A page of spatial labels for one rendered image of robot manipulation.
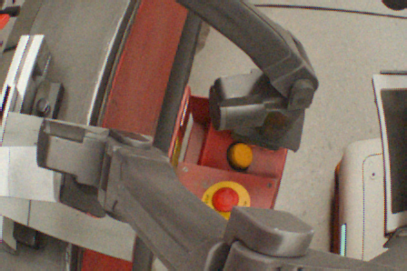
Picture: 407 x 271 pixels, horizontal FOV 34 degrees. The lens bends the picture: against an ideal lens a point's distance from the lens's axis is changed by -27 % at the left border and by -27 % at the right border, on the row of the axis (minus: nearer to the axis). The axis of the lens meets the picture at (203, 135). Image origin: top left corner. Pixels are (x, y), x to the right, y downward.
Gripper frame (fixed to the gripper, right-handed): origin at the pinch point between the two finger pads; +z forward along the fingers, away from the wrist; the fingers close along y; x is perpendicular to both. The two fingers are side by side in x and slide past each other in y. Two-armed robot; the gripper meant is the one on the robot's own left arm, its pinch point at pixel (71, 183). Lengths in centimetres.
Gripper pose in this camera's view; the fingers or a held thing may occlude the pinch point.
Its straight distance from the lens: 105.0
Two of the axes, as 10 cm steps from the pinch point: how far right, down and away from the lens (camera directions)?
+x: 8.8, 3.0, 3.7
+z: -4.5, 2.2, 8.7
